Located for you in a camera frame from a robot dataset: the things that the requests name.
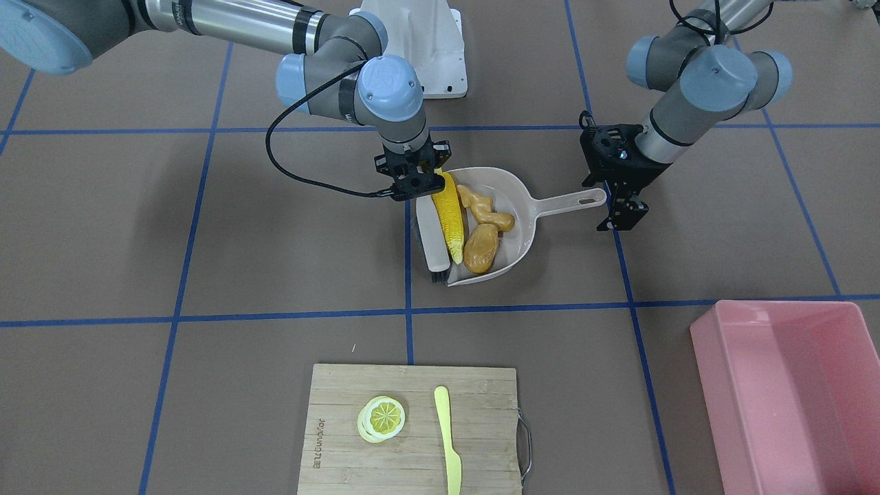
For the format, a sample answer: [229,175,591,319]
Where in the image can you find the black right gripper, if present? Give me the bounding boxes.
[374,140,452,201]

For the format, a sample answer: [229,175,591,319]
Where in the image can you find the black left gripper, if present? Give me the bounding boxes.
[579,110,670,232]

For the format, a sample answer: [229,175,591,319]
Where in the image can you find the yellow toy corn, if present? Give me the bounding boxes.
[431,170,465,264]

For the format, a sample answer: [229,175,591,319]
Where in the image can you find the beige hand brush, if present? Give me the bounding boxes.
[415,195,452,284]

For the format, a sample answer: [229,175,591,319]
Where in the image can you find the beige plastic dustpan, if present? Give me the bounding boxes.
[415,167,606,286]

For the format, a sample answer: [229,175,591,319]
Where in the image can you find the brown toy fried chicken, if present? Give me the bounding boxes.
[463,223,499,274]

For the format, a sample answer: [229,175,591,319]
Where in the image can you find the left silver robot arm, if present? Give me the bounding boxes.
[579,1,793,231]

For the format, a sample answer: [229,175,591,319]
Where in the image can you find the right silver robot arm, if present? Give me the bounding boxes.
[1,1,452,201]

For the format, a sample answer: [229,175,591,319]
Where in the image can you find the pink plastic bin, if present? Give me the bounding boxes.
[690,300,879,494]

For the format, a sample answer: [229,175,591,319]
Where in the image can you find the yellow plastic knife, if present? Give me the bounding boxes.
[434,386,463,494]

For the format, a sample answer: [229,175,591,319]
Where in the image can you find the yellow lemon slice toy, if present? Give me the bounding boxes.
[355,397,406,443]

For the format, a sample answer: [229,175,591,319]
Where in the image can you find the wooden cutting board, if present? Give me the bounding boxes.
[296,364,523,494]

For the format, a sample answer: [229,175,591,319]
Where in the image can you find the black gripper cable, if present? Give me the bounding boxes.
[265,62,396,200]

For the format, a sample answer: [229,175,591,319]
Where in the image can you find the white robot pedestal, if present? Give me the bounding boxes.
[349,1,468,98]

